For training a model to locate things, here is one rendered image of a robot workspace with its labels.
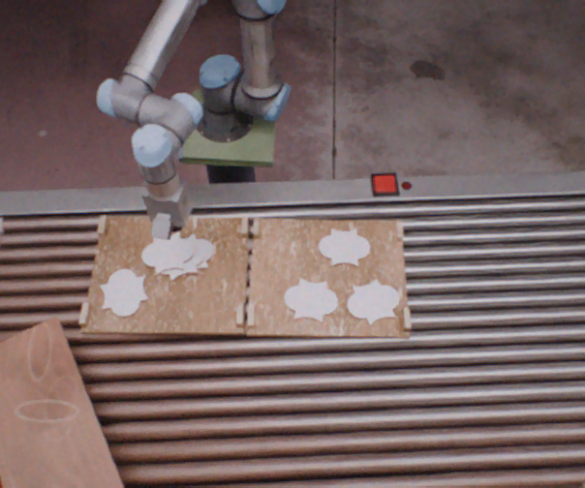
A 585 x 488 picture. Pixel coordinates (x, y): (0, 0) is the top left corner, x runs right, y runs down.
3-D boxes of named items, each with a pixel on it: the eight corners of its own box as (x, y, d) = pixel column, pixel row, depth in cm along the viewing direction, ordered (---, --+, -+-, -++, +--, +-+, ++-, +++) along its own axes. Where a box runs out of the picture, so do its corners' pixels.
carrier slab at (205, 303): (105, 220, 174) (103, 216, 173) (249, 220, 174) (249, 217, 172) (81, 334, 155) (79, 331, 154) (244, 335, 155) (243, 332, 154)
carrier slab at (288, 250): (254, 221, 174) (254, 218, 172) (399, 224, 173) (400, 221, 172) (247, 336, 155) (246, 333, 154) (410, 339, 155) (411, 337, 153)
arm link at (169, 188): (170, 188, 129) (134, 181, 130) (174, 200, 133) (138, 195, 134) (181, 161, 133) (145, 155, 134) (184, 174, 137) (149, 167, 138)
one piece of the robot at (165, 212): (127, 203, 129) (142, 244, 143) (167, 211, 128) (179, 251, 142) (145, 160, 136) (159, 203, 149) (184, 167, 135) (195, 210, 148)
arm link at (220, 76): (213, 78, 191) (209, 45, 180) (252, 92, 189) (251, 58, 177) (195, 105, 186) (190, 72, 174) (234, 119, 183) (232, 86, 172)
